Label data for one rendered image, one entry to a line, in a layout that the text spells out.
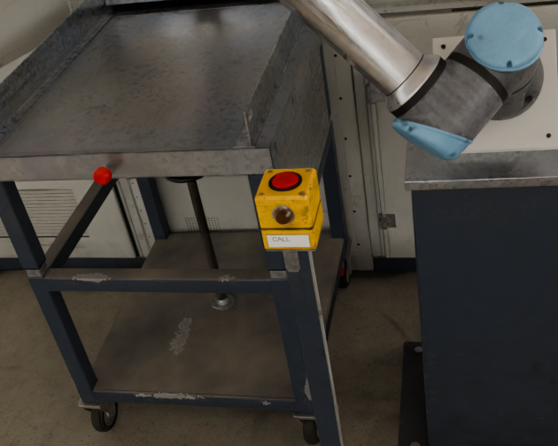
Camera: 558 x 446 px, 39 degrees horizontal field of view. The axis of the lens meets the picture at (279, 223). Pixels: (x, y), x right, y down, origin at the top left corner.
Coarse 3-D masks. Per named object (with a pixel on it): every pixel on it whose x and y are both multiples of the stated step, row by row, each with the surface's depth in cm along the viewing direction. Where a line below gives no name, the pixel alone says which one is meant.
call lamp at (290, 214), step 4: (276, 208) 112; (280, 208) 112; (284, 208) 112; (288, 208) 112; (272, 212) 113; (276, 212) 112; (280, 212) 112; (284, 212) 112; (288, 212) 112; (292, 212) 112; (272, 216) 113; (276, 216) 112; (280, 216) 112; (284, 216) 112; (288, 216) 112; (292, 216) 113; (276, 220) 112; (280, 220) 112; (284, 220) 112; (288, 220) 112; (292, 220) 113; (284, 224) 113; (288, 224) 114
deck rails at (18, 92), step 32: (96, 0) 198; (64, 32) 182; (96, 32) 192; (288, 32) 162; (32, 64) 169; (64, 64) 178; (288, 64) 160; (0, 96) 158; (32, 96) 166; (256, 96) 138; (0, 128) 156; (256, 128) 138
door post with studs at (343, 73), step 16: (336, 64) 197; (352, 96) 202; (352, 112) 204; (352, 128) 207; (352, 144) 210; (352, 160) 213; (352, 176) 216; (352, 192) 219; (368, 240) 228; (368, 256) 232
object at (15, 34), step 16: (0, 0) 185; (16, 0) 188; (32, 0) 192; (48, 0) 196; (64, 0) 200; (0, 16) 186; (16, 16) 189; (32, 16) 193; (48, 16) 197; (64, 16) 201; (0, 32) 186; (16, 32) 190; (32, 32) 194; (48, 32) 195; (0, 48) 187; (16, 48) 191; (32, 48) 192; (0, 64) 185
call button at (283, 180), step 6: (282, 174) 115; (288, 174) 115; (294, 174) 115; (276, 180) 114; (282, 180) 114; (288, 180) 114; (294, 180) 113; (276, 186) 113; (282, 186) 113; (288, 186) 113
